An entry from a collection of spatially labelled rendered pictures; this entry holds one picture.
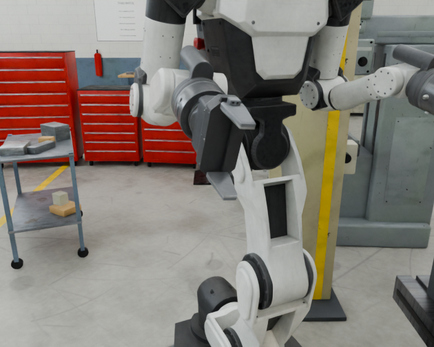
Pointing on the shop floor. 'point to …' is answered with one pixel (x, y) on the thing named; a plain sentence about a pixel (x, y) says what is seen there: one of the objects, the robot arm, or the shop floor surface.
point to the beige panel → (323, 180)
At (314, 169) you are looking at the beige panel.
